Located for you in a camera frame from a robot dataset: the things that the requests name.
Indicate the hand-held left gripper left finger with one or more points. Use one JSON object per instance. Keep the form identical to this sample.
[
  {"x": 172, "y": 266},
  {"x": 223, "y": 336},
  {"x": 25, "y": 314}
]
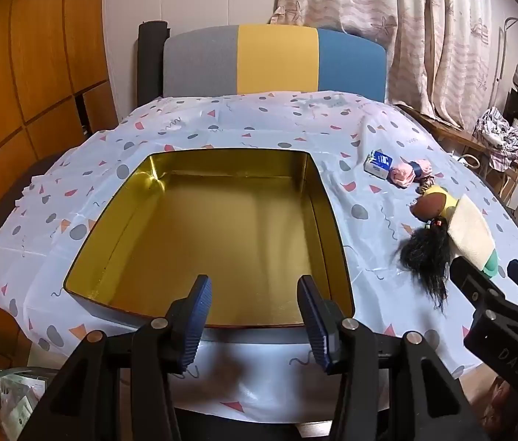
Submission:
[{"x": 197, "y": 321}]

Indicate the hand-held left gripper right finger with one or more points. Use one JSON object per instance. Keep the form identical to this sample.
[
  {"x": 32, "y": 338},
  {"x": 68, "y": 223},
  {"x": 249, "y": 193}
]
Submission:
[{"x": 318, "y": 326}]

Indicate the green bottle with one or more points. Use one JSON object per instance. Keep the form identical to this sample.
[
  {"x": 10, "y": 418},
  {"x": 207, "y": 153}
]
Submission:
[{"x": 492, "y": 266}]

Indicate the beige cloth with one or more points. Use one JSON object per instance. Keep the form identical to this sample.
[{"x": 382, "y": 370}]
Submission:
[{"x": 470, "y": 234}]

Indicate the black beaded wig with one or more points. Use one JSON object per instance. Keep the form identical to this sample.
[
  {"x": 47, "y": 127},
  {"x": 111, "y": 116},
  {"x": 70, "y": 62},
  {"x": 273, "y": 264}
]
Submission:
[{"x": 424, "y": 252}]

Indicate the brown powder puff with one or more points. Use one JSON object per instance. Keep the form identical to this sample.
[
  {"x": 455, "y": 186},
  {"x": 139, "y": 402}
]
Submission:
[{"x": 429, "y": 207}]

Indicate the gold tin box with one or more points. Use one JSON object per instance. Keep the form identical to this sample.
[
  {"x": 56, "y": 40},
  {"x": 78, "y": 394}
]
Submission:
[{"x": 217, "y": 239}]

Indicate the yellow sponge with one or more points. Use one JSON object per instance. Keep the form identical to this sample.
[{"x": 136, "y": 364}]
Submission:
[{"x": 445, "y": 197}]

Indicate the pink plush toy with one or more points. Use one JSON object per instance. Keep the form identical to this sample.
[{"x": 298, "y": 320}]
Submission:
[{"x": 401, "y": 175}]

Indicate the blue white tissue packet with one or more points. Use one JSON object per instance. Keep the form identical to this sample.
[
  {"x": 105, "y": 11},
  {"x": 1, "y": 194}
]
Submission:
[{"x": 378, "y": 164}]

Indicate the pile of clothes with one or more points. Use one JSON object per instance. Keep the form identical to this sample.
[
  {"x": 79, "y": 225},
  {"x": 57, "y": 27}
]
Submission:
[{"x": 500, "y": 133}]

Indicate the wooden side table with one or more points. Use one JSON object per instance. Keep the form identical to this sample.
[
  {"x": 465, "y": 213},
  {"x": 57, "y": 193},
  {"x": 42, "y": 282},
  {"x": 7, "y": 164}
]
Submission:
[{"x": 442, "y": 126}]

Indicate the clear plastic bag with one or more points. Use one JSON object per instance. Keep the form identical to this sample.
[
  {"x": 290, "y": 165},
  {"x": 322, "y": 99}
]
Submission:
[{"x": 11, "y": 399}]

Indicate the patterned plastic tablecloth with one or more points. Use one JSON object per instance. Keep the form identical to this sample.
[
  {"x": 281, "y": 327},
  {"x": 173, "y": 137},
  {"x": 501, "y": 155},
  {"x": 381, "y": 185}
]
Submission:
[{"x": 240, "y": 119}]

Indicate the black rolled mat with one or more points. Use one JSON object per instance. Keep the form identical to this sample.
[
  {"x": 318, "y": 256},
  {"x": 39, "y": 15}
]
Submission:
[{"x": 149, "y": 69}]

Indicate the grey yellow blue chair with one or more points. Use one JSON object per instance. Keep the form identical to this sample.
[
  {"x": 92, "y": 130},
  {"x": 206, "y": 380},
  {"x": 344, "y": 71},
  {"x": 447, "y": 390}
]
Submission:
[{"x": 277, "y": 59}]

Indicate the pink patterned curtain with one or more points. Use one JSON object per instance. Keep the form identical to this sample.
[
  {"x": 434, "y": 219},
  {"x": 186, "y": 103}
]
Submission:
[{"x": 378, "y": 0}]

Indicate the wooden wardrobe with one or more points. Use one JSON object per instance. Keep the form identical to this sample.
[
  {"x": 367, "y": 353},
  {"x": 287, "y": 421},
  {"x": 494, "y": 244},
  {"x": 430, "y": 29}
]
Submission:
[{"x": 34, "y": 55}]

